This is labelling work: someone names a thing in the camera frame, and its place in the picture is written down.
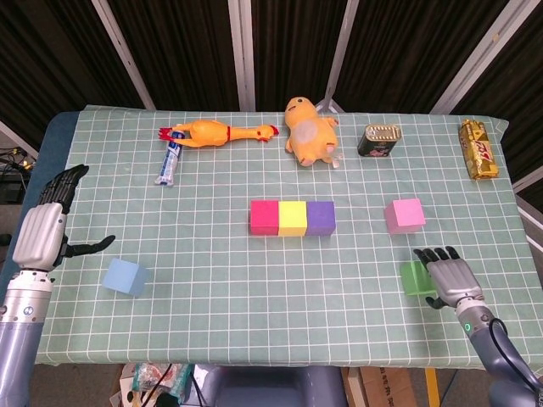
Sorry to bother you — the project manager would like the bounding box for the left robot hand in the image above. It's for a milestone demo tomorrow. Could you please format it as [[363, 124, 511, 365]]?
[[12, 164, 116, 272]]

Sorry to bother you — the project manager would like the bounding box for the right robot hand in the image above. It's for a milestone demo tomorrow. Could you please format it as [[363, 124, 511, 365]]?
[[413, 245, 484, 309]]

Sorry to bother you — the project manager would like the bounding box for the green foam cube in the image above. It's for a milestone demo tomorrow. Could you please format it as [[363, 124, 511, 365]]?
[[400, 260, 438, 297]]

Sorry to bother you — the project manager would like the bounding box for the light blue foam cube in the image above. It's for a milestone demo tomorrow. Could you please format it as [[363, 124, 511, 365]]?
[[101, 259, 148, 298]]

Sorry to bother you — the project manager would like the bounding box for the purple foam cube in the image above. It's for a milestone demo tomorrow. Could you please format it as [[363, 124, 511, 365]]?
[[305, 200, 337, 237]]

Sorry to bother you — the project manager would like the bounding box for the yellow foam cube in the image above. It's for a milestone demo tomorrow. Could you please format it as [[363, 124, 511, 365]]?
[[277, 200, 309, 237]]

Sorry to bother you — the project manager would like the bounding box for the magenta red foam cube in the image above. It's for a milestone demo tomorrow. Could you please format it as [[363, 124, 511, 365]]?
[[249, 199, 281, 237]]

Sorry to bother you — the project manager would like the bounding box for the black electronics box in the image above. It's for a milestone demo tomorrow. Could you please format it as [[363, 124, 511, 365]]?
[[0, 171, 31, 204]]

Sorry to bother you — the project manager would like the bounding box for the pink foam cube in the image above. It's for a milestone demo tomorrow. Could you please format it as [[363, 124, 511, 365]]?
[[383, 198, 427, 236]]

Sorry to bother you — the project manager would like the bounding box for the blue table pad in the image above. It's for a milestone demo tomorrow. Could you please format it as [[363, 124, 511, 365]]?
[[0, 110, 81, 298]]

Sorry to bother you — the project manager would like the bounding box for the gold snack package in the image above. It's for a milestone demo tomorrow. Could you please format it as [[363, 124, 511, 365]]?
[[457, 119, 500, 181]]

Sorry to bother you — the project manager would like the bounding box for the brown cardboard box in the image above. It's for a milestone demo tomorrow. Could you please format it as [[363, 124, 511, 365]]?
[[341, 366, 419, 407]]

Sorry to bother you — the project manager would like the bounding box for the white blue toothpaste tube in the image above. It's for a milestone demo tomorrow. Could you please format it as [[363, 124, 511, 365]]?
[[154, 130, 184, 187]]

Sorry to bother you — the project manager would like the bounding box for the dark green meat can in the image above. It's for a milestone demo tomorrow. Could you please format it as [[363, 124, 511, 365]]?
[[356, 124, 403, 159]]

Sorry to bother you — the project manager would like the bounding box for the colourful snack bag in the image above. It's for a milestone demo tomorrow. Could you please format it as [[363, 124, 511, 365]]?
[[118, 362, 194, 407]]

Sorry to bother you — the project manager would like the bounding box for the orange rubber chicken toy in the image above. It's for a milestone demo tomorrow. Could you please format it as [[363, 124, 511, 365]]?
[[159, 120, 280, 149]]

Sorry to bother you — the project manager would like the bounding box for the green checkered tablecloth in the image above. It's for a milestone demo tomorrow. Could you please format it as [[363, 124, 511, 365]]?
[[19, 104, 543, 374]]

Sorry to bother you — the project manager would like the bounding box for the yellow plush toy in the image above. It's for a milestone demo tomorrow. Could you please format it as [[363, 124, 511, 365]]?
[[283, 96, 340, 170]]

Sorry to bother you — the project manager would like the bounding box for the grey-blue robot torso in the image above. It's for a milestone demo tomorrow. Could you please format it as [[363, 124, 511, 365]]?
[[199, 365, 347, 407]]

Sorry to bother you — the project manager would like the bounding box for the white metal frame post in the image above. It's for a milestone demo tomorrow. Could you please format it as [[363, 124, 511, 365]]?
[[316, 0, 360, 114], [0, 120, 40, 159], [91, 0, 156, 110], [227, 0, 257, 112], [430, 0, 529, 114], [515, 193, 543, 232], [512, 165, 543, 192]]

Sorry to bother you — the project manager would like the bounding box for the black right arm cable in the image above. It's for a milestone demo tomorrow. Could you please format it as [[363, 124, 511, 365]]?
[[487, 317, 543, 395]]

